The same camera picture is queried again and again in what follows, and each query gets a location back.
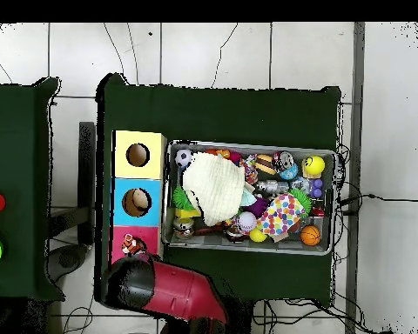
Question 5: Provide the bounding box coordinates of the wooden box with three holes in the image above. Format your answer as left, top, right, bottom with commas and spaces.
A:
110, 129, 169, 267

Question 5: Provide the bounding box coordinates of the small soccer ball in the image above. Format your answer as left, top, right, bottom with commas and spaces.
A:
174, 148, 195, 167

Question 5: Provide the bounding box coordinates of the light blue muslin cloth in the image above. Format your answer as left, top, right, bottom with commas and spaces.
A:
241, 190, 258, 209

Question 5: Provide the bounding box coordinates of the plush hamburger toy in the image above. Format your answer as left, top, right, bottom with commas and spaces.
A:
253, 153, 278, 176

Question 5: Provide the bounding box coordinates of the small orange basketball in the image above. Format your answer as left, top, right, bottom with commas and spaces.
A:
299, 225, 322, 247

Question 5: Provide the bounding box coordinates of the shallow mesh bin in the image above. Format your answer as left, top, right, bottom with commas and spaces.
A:
161, 138, 336, 257

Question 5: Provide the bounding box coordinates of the black power cable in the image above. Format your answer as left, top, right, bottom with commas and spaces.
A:
339, 192, 418, 207

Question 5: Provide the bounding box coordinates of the large green spiky ball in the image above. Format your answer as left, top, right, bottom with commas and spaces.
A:
172, 184, 196, 211

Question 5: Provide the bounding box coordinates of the polka dot cloth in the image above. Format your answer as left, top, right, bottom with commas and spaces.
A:
257, 193, 307, 237

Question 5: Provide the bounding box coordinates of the white toy baseball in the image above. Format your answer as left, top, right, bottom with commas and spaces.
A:
237, 210, 258, 232

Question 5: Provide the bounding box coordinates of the dark green tablecloth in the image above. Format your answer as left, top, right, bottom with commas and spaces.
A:
0, 77, 65, 302
93, 72, 342, 303

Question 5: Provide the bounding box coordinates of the orange striped tiger plush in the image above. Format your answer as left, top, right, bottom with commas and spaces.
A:
120, 233, 147, 257

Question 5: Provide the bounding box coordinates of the cream muslin cloth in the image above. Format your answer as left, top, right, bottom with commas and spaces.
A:
182, 151, 247, 226

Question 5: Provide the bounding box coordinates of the yellow ball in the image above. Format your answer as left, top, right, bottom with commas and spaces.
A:
301, 155, 326, 178

